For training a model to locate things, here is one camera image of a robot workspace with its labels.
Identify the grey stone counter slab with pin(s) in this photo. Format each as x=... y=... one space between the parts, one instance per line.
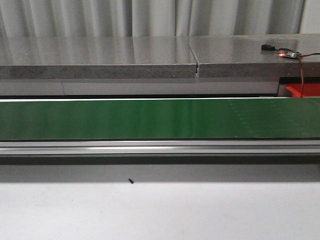
x=158 y=57

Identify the black plug connector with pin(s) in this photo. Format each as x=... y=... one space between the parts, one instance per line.
x=268 y=47

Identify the white corrugated curtain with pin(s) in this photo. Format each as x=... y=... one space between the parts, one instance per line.
x=136 y=18

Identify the green conveyor belt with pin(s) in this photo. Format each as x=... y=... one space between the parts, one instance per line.
x=241 y=118

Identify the aluminium conveyor frame rail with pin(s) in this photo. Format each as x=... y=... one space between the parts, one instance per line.
x=156 y=147

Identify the red plastic tray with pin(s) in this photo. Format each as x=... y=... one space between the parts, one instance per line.
x=307 y=90

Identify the small green circuit board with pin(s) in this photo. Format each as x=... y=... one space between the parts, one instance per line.
x=289 y=54

